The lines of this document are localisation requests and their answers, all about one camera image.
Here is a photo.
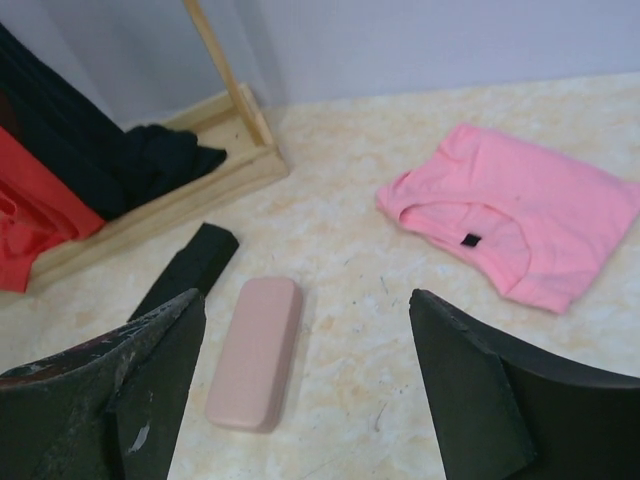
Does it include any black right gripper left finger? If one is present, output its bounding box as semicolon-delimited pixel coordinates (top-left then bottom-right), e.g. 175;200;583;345
1;289;206;479

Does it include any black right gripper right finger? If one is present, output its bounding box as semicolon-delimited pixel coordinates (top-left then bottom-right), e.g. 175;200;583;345
409;289;639;479

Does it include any pink glasses case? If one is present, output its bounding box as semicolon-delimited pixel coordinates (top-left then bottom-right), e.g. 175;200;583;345
205;277;303;433

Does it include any black glasses case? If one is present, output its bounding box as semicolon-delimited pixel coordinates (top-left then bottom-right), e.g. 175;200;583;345
128;223;240;322

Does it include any pink folded t-shirt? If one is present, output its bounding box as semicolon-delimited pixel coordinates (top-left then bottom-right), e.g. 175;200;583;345
376;124;639;314

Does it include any red tank top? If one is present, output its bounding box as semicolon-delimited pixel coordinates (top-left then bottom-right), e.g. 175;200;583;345
1;130;105;293

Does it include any dark navy garment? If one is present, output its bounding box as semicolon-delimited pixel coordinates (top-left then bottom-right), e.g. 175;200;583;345
1;29;227;220

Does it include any wooden clothes rack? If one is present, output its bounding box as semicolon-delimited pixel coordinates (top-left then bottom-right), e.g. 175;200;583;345
1;1;288;294

